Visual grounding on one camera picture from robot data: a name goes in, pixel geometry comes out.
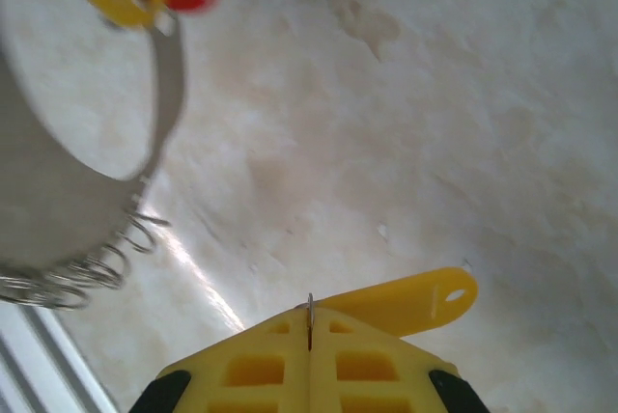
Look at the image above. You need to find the steel split ring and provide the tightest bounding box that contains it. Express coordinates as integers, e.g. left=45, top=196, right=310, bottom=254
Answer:
left=303, top=290, right=318, bottom=352
left=47, top=258, right=122, bottom=299
left=126, top=212, right=171, bottom=255
left=91, top=243, right=132, bottom=289
left=0, top=275, right=92, bottom=311

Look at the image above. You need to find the steel key organizer plate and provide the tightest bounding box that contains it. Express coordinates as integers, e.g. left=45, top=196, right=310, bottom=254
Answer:
left=0, top=21, right=187, bottom=284

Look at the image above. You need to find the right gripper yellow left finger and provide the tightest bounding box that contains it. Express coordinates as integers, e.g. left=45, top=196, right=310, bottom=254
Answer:
left=132, top=307, right=310, bottom=413

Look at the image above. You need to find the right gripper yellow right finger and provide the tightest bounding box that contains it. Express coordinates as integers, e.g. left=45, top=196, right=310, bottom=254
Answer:
left=308, top=309, right=490, bottom=413

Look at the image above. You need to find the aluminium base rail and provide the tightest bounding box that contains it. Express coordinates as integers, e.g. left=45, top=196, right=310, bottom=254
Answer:
left=0, top=302, right=122, bottom=413

